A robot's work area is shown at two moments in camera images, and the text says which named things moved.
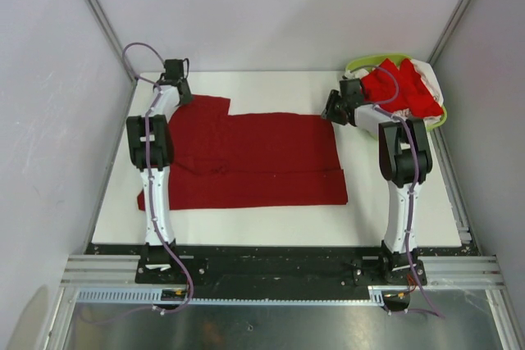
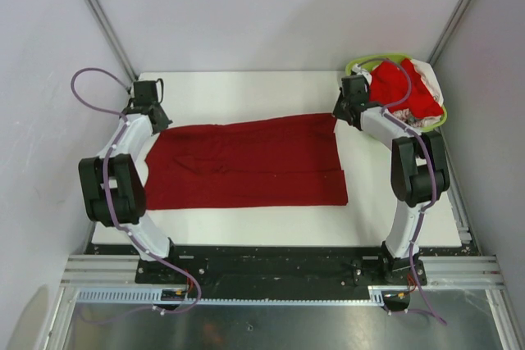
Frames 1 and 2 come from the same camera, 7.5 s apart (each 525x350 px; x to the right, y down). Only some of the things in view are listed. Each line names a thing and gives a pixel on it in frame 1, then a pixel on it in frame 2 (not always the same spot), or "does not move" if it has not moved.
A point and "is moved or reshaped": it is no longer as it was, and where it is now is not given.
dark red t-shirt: x=220 y=160 is moved or reshaped
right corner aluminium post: x=461 y=8 does not move
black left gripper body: x=185 y=98 → x=164 y=121
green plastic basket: x=399 y=58 does not move
